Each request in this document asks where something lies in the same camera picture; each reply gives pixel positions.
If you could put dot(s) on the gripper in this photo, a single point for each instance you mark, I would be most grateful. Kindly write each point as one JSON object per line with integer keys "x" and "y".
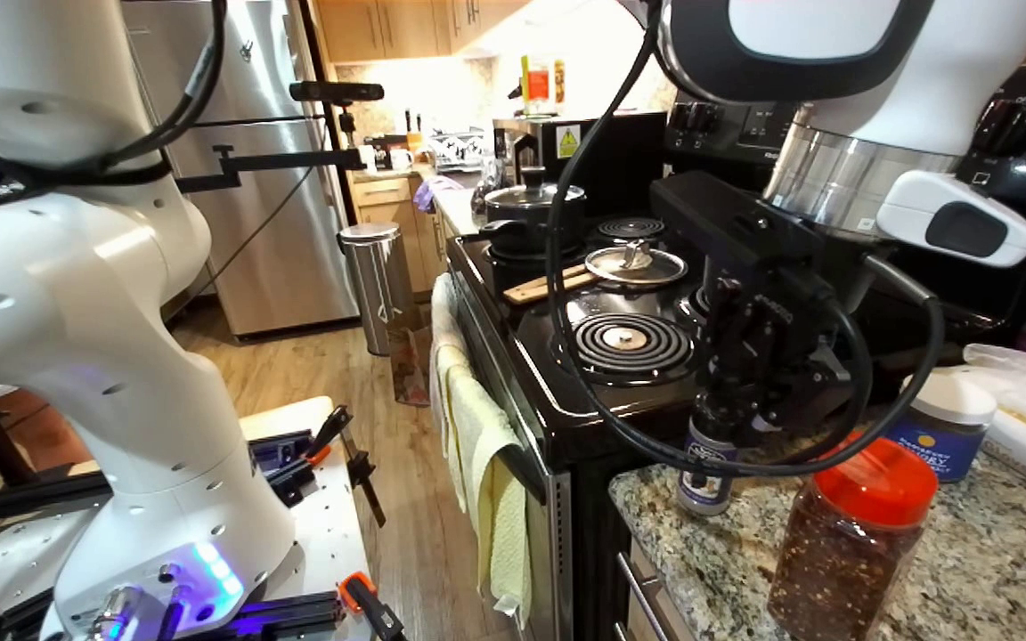
{"x": 771, "y": 320}

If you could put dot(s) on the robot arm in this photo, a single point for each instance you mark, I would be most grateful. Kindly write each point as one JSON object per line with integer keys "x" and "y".
{"x": 77, "y": 312}

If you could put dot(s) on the coil stove burner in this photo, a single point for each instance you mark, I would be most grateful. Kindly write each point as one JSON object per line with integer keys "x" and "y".
{"x": 631, "y": 229}
{"x": 691, "y": 307}
{"x": 627, "y": 345}

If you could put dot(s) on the small bottle with black cap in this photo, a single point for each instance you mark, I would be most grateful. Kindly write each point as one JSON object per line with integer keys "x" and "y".
{"x": 707, "y": 472}

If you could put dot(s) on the black stove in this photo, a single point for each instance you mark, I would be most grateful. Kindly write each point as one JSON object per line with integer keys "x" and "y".
{"x": 557, "y": 418}

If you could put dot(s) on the stove knob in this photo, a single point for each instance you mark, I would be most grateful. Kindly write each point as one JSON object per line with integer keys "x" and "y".
{"x": 706, "y": 117}
{"x": 681, "y": 117}
{"x": 1009, "y": 126}

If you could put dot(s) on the yellow bottle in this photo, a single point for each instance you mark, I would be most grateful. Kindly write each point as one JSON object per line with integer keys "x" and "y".
{"x": 559, "y": 82}

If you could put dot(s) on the bottle with red label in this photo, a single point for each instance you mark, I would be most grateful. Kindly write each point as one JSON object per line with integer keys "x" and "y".
{"x": 536, "y": 85}

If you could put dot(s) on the wooden base cabinet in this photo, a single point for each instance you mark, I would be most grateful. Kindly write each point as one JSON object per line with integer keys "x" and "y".
{"x": 393, "y": 223}

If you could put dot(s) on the glass pan lid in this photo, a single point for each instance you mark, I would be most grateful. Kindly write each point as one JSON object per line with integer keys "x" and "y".
{"x": 636, "y": 265}

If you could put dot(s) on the red lid chili flake jar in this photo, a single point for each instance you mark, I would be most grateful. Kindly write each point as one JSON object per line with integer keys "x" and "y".
{"x": 842, "y": 552}

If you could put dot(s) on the white lid jar blue label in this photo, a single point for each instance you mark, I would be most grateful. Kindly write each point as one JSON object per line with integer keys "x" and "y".
{"x": 945, "y": 427}

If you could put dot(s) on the wooden spatula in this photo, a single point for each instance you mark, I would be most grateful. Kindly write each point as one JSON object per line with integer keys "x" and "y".
{"x": 544, "y": 287}

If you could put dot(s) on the drawer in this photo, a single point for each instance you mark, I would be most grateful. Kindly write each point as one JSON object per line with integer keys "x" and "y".
{"x": 655, "y": 605}

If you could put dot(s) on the oven door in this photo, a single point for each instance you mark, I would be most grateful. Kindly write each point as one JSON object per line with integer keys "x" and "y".
{"x": 553, "y": 552}

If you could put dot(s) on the black pot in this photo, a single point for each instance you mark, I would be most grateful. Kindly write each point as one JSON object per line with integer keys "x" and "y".
{"x": 531, "y": 227}

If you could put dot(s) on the black microwave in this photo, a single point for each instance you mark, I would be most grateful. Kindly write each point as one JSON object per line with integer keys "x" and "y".
{"x": 606, "y": 147}

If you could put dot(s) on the pale yellow towel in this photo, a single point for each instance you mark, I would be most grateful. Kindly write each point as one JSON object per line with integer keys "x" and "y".
{"x": 495, "y": 481}

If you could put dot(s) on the black pot lid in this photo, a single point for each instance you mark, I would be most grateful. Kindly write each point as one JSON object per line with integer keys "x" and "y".
{"x": 533, "y": 193}

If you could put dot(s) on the white towel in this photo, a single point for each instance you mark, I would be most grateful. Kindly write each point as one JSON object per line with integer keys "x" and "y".
{"x": 443, "y": 329}

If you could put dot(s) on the brown paper bag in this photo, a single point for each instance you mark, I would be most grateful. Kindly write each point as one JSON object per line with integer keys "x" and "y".
{"x": 411, "y": 361}

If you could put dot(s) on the purple cloth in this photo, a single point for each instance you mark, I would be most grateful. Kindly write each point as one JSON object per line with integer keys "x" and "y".
{"x": 433, "y": 190}

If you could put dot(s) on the steel trash can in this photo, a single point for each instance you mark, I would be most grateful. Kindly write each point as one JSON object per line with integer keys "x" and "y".
{"x": 378, "y": 285}

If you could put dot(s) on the black and orange clamp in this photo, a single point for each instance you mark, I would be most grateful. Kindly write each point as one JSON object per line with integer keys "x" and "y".
{"x": 362, "y": 467}
{"x": 375, "y": 610}

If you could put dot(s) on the white mug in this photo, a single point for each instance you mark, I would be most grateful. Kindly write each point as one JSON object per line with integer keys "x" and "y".
{"x": 400, "y": 159}

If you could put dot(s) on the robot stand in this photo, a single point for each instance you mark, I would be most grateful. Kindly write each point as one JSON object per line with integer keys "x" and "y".
{"x": 328, "y": 534}

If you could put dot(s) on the stainless steel fridge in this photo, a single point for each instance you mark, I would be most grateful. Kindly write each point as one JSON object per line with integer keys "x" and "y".
{"x": 272, "y": 223}

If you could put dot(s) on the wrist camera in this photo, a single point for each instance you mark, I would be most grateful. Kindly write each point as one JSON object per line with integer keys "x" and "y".
{"x": 727, "y": 223}

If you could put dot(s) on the wooden wall cabinets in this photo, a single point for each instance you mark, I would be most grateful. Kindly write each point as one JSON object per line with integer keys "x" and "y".
{"x": 388, "y": 27}

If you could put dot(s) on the camera on mount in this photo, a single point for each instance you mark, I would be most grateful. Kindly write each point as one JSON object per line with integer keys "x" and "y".
{"x": 335, "y": 91}

